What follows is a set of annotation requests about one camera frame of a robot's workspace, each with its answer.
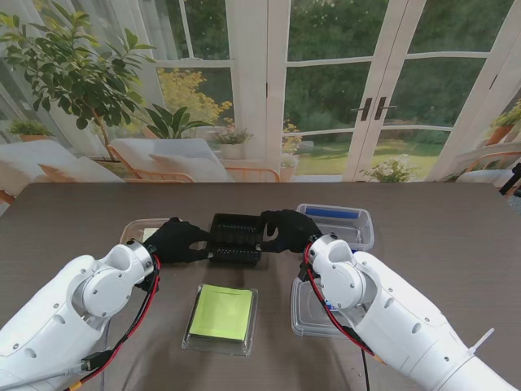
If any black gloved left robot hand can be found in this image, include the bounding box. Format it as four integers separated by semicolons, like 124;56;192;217
146;217;212;266

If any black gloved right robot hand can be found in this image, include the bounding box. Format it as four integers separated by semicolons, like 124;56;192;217
256;209;323;254

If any clear lid with white label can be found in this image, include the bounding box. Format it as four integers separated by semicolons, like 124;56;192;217
121;217;172;245

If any black plastic tray container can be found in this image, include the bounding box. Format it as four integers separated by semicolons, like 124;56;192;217
205;213;265;269

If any brown kraft paper container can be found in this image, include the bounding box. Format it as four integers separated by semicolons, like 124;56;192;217
121;222;164;247

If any clear container with blue clips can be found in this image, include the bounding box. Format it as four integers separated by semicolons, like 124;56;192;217
296;203;375;253

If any clear flat plastic lid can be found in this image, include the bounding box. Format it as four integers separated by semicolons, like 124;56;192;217
290;276;364;339

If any clear lid with green sticker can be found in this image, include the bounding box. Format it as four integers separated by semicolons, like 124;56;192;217
181;283;260;358

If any printed sunroom backdrop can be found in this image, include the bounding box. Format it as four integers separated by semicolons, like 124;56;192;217
0;0;521;204

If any white zip tie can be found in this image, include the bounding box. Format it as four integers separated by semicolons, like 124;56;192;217
466;327;497;360

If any black tripod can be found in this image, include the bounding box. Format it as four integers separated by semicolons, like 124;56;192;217
499;162;521;196

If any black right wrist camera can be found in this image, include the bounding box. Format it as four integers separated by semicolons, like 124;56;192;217
296;262;317;285

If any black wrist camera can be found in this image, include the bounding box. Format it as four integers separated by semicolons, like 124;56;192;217
296;262;317;285
134;275;160;295

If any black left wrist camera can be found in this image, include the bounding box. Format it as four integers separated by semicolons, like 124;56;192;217
134;275;160;295

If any red cable on left arm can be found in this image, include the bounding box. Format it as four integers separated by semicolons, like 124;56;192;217
77;254;163;386

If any red cable on arm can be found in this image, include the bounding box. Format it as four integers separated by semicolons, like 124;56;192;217
77;254;163;386
304;247;387;364

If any red cable on right arm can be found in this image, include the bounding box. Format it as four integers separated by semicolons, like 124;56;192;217
304;247;387;364

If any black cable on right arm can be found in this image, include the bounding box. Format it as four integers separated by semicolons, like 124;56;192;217
360;349;372;391

